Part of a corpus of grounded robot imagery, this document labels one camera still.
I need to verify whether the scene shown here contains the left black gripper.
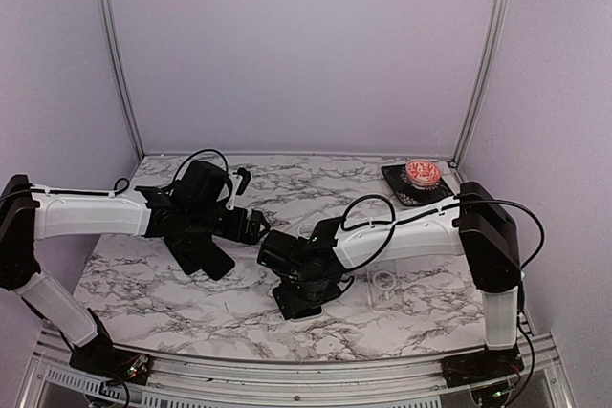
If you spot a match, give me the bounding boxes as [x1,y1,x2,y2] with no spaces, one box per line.
[187,204,271,245]

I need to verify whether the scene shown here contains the pink smartphone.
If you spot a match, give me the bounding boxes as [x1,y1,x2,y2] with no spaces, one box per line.
[164,234,235,281]

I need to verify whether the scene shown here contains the clear magsafe phone case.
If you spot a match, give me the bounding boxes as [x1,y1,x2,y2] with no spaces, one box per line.
[366,261,404,311]

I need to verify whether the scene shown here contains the grey phone case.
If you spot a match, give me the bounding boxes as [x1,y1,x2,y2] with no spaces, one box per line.
[292,307,323,321]

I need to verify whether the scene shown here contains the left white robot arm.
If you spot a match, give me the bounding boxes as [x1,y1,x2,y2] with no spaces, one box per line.
[1,161,270,375]

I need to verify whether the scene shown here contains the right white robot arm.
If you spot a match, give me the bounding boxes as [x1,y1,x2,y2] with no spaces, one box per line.
[257,182,522,377]

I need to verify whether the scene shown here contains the black patterned tray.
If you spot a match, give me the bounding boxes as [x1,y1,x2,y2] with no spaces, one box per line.
[381,164,454,207]

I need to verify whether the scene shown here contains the red patterned bowl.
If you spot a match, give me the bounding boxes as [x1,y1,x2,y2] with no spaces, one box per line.
[405,160,442,188]

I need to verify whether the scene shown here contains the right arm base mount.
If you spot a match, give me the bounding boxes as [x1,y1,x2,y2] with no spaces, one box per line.
[441,345,525,388]

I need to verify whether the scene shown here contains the front aluminium rail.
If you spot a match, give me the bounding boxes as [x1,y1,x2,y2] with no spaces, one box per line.
[15,333,575,407]

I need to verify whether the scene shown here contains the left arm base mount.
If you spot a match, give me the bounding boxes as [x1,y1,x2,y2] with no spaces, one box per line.
[69,329,152,385]

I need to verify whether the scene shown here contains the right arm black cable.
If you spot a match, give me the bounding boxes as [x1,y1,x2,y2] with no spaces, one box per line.
[341,193,546,285]

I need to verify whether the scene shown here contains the left aluminium frame post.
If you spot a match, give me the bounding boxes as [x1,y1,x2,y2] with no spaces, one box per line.
[98,0,145,161]

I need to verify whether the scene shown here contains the aluminium frame post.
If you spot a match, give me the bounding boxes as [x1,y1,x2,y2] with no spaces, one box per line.
[452,0,509,168]
[98,0,145,161]

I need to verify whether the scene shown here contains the right aluminium frame post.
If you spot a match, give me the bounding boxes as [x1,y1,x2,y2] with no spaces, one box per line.
[452,0,509,168]

